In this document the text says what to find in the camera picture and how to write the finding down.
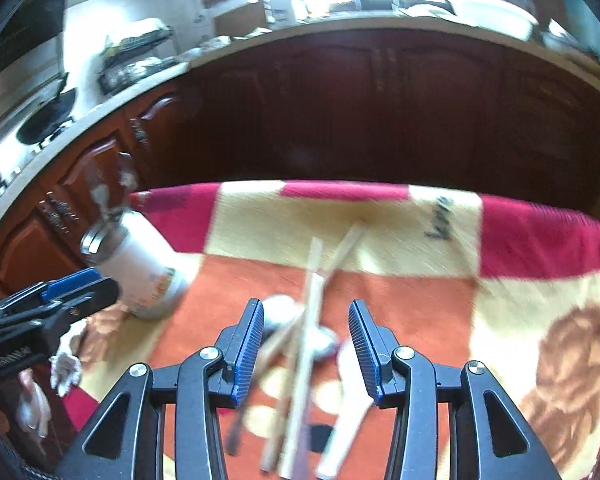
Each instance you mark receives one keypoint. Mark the dark wooden kitchen cabinets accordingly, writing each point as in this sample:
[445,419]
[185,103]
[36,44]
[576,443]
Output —
[409,102]

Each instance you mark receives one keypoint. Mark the white steel utensil jar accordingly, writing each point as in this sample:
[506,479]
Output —
[129,249]

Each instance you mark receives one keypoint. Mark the white plastic rice spoon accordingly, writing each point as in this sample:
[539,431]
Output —
[354,405]

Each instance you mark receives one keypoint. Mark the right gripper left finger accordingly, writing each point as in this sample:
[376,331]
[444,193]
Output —
[124,437]

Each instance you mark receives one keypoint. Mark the brown wooden chopstick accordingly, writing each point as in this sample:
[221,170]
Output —
[271,451]

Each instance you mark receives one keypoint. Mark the colourful patterned towel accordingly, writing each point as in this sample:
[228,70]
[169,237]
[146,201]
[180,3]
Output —
[455,275]

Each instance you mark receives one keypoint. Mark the silver metal fork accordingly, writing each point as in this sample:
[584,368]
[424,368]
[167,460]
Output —
[99,189]

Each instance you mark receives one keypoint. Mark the white electric kettle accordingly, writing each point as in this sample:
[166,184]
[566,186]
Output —
[282,13]

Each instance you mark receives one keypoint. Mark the black wok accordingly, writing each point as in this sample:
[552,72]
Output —
[47,119]

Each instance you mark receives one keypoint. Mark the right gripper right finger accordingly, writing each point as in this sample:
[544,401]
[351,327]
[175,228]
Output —
[489,437]

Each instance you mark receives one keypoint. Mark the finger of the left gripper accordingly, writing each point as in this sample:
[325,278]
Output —
[74,296]

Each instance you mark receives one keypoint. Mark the white plastic basin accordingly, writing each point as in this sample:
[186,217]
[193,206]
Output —
[496,15]

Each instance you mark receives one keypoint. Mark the black dish rack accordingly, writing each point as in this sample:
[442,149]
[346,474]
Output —
[126,46]

